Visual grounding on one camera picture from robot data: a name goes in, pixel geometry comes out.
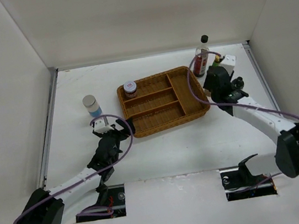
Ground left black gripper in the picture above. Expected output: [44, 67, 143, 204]
[92, 117, 136, 152]

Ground sauce jar white lid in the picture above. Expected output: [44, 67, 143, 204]
[123, 81, 137, 99]

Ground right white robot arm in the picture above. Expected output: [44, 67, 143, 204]
[203, 66, 299, 178]

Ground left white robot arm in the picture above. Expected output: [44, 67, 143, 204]
[13, 115, 136, 224]

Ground black lid pepper shaker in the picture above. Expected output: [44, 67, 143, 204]
[231, 76, 244, 90]

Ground red sauce bottle green label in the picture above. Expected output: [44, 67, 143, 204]
[212, 55, 223, 67]

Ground tall dark vinegar bottle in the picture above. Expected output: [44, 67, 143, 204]
[193, 35, 209, 78]

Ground sago jar blue label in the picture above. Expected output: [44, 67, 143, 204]
[82, 95, 103, 118]

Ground brown wicker divided basket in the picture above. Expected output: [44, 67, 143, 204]
[116, 66, 210, 138]

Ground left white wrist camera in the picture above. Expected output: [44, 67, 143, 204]
[90, 118, 113, 134]

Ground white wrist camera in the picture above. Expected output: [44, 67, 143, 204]
[219, 54, 237, 75]
[90, 118, 113, 134]

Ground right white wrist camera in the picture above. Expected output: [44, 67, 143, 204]
[219, 54, 237, 75]

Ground right metal table rail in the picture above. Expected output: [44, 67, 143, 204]
[242, 41, 281, 111]

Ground metal table rail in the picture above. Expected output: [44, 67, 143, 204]
[36, 67, 58, 188]
[242, 41, 281, 111]

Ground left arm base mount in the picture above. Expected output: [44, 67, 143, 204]
[76, 184, 127, 223]

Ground left metal table rail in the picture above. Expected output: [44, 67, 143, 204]
[36, 67, 58, 188]

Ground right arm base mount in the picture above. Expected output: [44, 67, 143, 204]
[219, 154, 277, 201]

